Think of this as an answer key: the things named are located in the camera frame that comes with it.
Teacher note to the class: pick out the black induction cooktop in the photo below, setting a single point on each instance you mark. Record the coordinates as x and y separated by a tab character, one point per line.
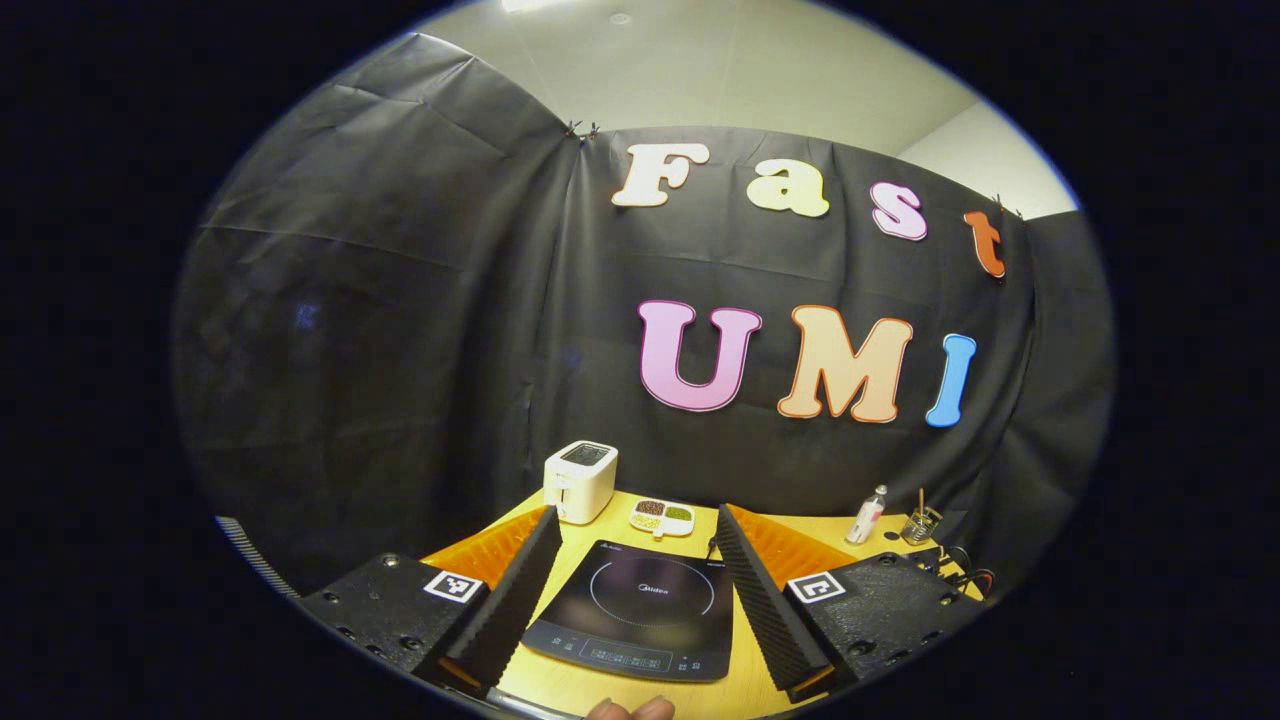
640	600

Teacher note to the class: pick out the small glass jar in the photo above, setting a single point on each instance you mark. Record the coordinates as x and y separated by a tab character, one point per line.
921	526

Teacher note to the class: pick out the small pile of yellow beans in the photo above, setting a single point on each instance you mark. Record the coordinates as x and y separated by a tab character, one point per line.
645	521

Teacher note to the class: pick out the small clear bottle white label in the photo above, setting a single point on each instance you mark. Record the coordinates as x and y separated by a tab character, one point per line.
866	518

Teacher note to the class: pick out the white toaster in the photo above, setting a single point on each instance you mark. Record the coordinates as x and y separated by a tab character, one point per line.
578	485

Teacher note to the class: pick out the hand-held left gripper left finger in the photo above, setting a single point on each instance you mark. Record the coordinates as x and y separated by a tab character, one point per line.
510	610

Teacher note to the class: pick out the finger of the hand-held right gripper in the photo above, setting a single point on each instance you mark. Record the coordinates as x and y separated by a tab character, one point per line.
982	580

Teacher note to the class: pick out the small pile of red beans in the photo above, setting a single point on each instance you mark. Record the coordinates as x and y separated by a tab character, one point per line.
650	507

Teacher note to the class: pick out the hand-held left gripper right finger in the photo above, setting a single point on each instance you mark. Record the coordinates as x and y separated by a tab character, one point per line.
765	610

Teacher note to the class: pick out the white divided dish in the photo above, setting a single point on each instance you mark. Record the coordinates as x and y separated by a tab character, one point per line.
662	518

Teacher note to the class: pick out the grey striped strip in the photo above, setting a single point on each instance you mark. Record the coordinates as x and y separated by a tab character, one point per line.
255	555

